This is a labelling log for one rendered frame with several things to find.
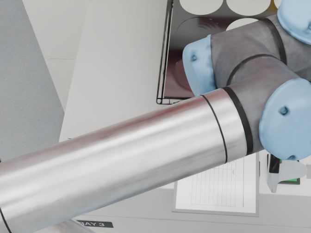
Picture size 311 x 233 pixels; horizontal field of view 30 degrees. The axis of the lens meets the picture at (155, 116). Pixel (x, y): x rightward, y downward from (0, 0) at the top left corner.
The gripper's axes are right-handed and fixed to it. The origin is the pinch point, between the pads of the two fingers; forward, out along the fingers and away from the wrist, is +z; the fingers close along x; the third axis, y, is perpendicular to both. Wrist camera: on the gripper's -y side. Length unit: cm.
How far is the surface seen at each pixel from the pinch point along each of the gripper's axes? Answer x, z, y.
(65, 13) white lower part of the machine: 58, 30, -52
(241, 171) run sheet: -0.7, 6.0, -4.1
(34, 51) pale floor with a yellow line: 103, 102, -88
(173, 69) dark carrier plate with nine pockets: 26.4, 12.4, -18.5
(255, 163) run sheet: 0.9, 6.0, -1.8
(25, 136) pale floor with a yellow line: 60, 102, -83
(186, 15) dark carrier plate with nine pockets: 41.8, 12.3, -16.7
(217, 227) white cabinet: -4.6, 22.9, -8.0
